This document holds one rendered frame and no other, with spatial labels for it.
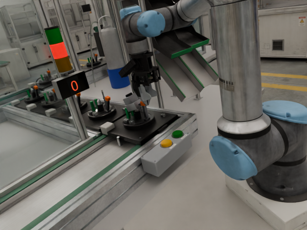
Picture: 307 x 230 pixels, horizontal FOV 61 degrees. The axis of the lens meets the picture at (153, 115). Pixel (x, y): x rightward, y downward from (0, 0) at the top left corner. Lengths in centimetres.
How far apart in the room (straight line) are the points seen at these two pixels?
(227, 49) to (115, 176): 52
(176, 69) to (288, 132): 76
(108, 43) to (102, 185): 132
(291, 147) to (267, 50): 464
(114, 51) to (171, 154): 121
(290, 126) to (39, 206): 76
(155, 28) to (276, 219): 61
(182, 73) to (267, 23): 398
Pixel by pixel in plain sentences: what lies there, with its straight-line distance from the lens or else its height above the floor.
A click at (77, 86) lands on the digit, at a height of 119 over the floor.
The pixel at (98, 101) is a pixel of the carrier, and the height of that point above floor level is 104.
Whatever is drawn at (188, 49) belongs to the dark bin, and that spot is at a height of 121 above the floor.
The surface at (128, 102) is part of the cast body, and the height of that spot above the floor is 107.
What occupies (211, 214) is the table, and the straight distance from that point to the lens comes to 81.
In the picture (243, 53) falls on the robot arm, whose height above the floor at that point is 132.
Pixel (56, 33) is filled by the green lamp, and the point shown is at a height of 139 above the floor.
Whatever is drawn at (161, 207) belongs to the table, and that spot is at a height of 86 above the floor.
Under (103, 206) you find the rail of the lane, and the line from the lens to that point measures 86.
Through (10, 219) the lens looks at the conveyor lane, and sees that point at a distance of 96.
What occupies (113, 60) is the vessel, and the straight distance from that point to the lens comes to 199.
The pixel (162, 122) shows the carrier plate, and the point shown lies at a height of 97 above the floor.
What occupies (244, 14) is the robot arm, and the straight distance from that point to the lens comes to 53.
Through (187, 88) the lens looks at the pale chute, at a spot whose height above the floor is 102.
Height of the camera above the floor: 144
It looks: 24 degrees down
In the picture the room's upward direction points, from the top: 12 degrees counter-clockwise
